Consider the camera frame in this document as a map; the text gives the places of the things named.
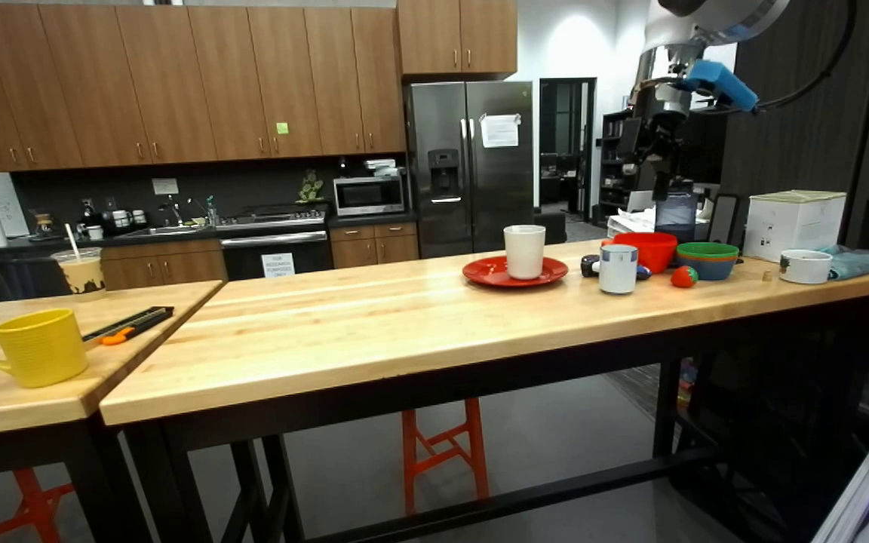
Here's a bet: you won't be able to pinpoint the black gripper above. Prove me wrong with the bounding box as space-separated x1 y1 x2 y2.
641 81 704 188

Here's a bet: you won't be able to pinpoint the white cup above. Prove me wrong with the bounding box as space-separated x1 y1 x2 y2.
500 223 548 282

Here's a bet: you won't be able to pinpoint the red plate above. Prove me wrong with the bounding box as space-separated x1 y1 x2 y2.
459 253 570 293

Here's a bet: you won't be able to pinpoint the beige cup with straw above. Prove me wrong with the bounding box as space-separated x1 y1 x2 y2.
52 219 108 294

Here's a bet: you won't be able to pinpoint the dark plastic water jug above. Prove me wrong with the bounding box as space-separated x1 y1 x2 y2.
653 178 701 245

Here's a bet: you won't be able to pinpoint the white crumpled paper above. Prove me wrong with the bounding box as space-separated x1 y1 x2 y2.
602 205 657 239

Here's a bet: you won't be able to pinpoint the red bowl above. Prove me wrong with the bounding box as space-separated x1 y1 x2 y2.
610 228 682 278

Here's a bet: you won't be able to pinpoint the green bowl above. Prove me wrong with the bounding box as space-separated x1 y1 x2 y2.
677 239 743 267

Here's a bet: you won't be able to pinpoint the blue bowl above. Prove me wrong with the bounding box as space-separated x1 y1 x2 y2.
682 255 738 282

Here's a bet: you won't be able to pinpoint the white mug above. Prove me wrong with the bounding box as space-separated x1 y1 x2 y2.
597 242 642 297

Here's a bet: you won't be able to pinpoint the white cardboard box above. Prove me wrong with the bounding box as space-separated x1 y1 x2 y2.
743 188 847 266

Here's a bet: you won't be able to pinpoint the paper sheet on refrigerator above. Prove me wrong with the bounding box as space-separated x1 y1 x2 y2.
477 111 525 152

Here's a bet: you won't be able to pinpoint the white ramekin with dark contents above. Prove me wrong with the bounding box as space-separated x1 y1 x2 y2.
774 246 836 285

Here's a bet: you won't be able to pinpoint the black steel refrigerator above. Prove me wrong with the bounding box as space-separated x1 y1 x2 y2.
403 79 537 260

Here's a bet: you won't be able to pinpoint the teal cloth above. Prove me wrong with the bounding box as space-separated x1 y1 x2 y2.
817 245 869 282

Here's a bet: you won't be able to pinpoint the steel microwave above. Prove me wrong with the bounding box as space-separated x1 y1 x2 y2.
329 173 409 219

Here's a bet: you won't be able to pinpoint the long wooden table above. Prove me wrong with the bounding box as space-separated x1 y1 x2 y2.
96 239 869 543

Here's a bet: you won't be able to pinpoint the green potted plant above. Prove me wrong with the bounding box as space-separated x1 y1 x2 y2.
293 167 329 208

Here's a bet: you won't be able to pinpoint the orange stool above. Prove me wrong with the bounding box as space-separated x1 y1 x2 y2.
399 395 492 518
0 465 82 543

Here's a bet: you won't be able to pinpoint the black oven with note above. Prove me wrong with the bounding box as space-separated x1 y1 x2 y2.
218 225 336 280

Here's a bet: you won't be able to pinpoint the brown lower cabinets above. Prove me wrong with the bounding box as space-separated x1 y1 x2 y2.
101 219 423 288

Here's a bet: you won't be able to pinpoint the black and orange cutter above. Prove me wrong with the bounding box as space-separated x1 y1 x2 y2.
82 305 179 350

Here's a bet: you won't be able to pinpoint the yellow mug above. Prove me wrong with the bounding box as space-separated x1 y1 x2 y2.
0 305 91 390

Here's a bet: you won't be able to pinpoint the short wooden table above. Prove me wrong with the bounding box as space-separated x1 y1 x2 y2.
0 278 225 543

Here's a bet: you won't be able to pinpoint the brown upper wall cabinets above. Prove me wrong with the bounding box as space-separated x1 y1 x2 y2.
0 0 520 174

